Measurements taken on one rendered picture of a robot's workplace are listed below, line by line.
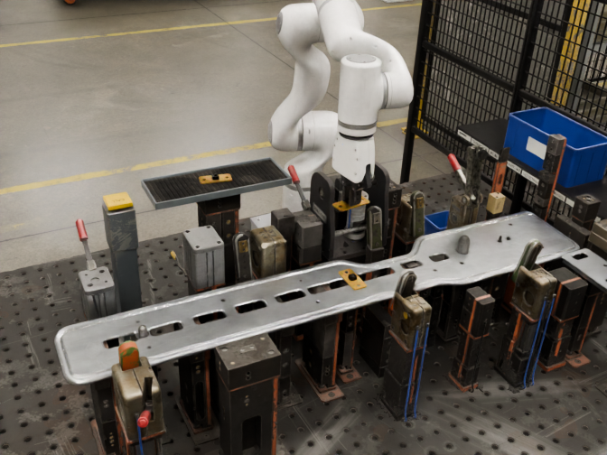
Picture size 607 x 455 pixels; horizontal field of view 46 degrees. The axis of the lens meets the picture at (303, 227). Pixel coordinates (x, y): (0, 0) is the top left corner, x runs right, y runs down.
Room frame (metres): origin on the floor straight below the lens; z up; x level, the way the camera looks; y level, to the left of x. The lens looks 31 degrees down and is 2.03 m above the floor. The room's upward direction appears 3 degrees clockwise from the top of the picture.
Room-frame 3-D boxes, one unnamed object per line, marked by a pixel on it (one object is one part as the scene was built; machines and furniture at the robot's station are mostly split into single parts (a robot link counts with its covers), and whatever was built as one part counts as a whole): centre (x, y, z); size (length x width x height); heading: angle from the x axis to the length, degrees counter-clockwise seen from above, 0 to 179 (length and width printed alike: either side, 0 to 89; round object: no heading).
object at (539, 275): (1.45, -0.58, 0.87); 0.12 x 0.09 x 0.35; 27
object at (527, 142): (2.11, -0.80, 1.09); 0.30 x 0.17 x 0.13; 28
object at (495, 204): (1.81, -0.55, 0.88); 0.04 x 0.04 x 0.36; 27
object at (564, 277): (1.53, -0.69, 0.84); 0.11 x 0.10 x 0.28; 27
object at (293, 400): (1.35, 0.06, 0.84); 0.13 x 0.11 x 0.29; 27
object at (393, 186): (1.74, -0.23, 0.91); 0.07 x 0.05 x 0.42; 27
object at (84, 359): (1.43, -0.11, 1.00); 1.38 x 0.22 x 0.02; 117
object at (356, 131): (1.42, -0.10, 1.43); 0.09 x 0.08 x 0.03; 35
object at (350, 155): (1.42, -0.11, 1.37); 0.10 x 0.07 x 0.11; 35
